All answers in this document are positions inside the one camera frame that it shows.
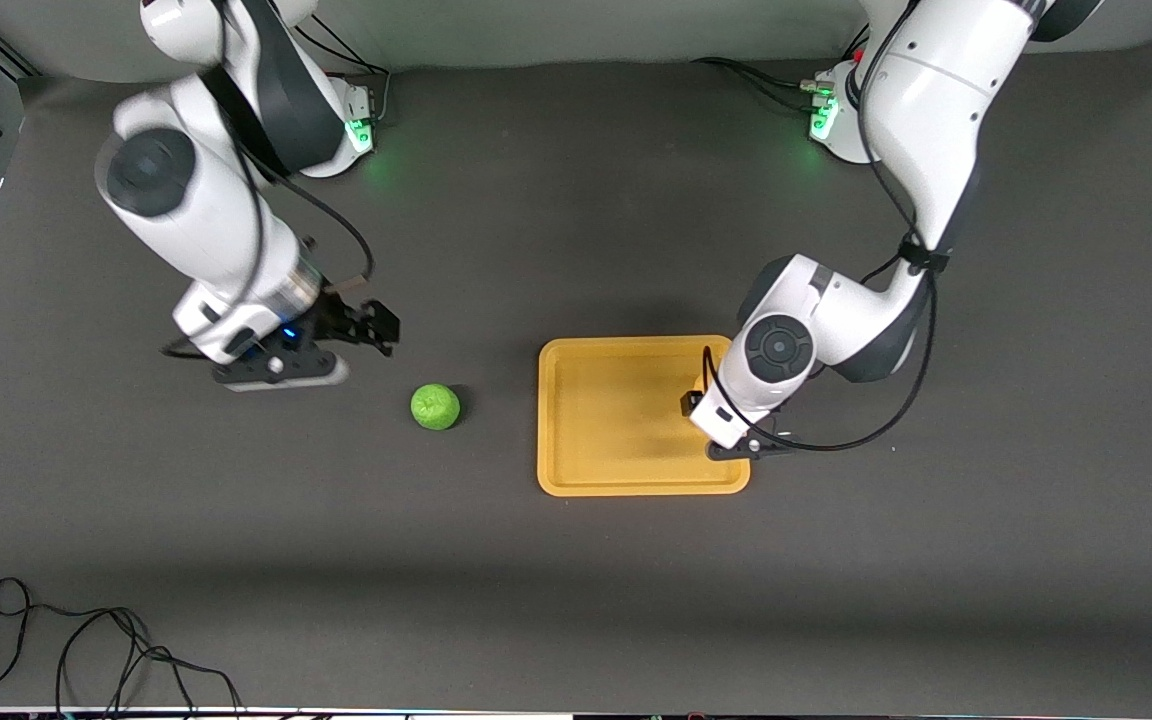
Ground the green apple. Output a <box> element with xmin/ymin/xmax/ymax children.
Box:
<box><xmin>410</xmin><ymin>383</ymin><xmax>462</xmax><ymax>432</ymax></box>

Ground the orange plastic tray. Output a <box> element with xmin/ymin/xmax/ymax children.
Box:
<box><xmin>536</xmin><ymin>335</ymin><xmax>752</xmax><ymax>498</ymax></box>

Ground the dark grey table mat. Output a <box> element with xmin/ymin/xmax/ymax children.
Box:
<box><xmin>0</xmin><ymin>35</ymin><xmax>1152</xmax><ymax>716</ymax></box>

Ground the black right base cable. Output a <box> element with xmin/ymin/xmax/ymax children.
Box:
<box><xmin>291</xmin><ymin>15</ymin><xmax>393</xmax><ymax>125</ymax></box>

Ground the black base cable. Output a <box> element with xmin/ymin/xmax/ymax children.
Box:
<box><xmin>691</xmin><ymin>57</ymin><xmax>832</xmax><ymax>113</ymax></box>
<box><xmin>291</xmin><ymin>15</ymin><xmax>393</xmax><ymax>125</ymax></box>

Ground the black left base cable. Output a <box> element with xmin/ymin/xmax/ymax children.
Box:
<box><xmin>691</xmin><ymin>57</ymin><xmax>832</xmax><ymax>113</ymax></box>

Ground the loose thin black cable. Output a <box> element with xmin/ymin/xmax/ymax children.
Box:
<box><xmin>0</xmin><ymin>577</ymin><xmax>243</xmax><ymax>717</ymax></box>

